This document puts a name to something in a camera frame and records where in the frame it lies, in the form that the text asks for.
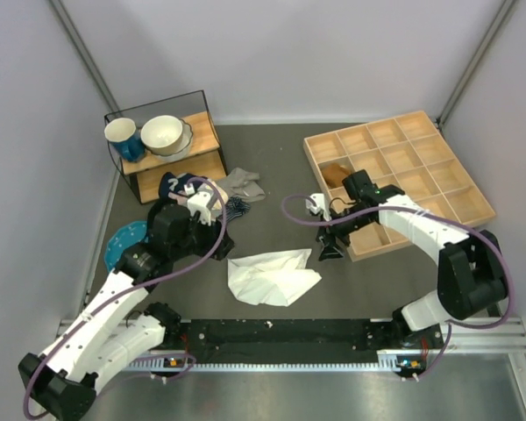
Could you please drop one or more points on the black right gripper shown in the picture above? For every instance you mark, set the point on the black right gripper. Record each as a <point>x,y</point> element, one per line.
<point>327,234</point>

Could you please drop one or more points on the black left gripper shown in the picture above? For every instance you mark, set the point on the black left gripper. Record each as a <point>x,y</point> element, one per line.
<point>212,239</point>

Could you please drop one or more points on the white underwear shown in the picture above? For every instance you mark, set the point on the white underwear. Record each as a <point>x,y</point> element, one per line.
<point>276,279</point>

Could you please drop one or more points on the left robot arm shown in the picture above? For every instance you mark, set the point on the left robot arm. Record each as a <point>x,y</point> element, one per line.
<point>105,307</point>

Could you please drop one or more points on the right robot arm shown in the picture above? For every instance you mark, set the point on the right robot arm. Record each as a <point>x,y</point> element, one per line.
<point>470,276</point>

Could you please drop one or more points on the black underwear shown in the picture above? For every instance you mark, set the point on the black underwear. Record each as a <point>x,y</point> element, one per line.
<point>154,211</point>

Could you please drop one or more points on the navy striped underwear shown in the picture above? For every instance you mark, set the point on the navy striped underwear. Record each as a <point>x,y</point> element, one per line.
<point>235,207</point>

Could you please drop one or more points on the navy blue underwear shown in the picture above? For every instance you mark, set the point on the navy blue underwear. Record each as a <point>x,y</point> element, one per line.
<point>174,186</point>

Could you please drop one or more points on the taupe grey underwear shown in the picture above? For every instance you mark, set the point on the taupe grey underwear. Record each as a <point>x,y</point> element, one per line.
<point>242,184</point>

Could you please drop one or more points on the brown rolled underwear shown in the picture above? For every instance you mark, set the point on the brown rolled underwear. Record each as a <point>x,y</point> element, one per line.
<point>334,174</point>

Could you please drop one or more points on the teal polka dot plate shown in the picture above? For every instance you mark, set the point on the teal polka dot plate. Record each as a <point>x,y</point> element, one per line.
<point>126,246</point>

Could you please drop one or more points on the white scalloped bowl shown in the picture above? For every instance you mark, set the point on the white scalloped bowl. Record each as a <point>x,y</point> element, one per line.
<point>185,146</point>

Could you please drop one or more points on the white ceramic bowl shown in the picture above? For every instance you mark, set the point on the white ceramic bowl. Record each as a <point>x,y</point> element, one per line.
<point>163,135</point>

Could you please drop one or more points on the wooden compartment tray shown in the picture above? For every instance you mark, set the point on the wooden compartment tray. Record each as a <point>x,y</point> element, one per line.
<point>409,152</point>

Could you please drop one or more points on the blue white mug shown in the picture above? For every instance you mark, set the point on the blue white mug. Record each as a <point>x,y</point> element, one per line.
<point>121,133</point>

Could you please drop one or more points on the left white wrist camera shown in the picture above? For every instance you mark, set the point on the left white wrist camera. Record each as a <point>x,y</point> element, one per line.
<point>202,200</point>

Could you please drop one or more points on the black wire wooden shelf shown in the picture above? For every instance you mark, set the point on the black wire wooden shelf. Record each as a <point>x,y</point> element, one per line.
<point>195,149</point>

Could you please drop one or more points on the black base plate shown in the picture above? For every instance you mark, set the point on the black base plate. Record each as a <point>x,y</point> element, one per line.
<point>293,341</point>

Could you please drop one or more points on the aluminium frame rail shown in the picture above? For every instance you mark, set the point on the aluminium frame rail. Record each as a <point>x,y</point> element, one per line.
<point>509,337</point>

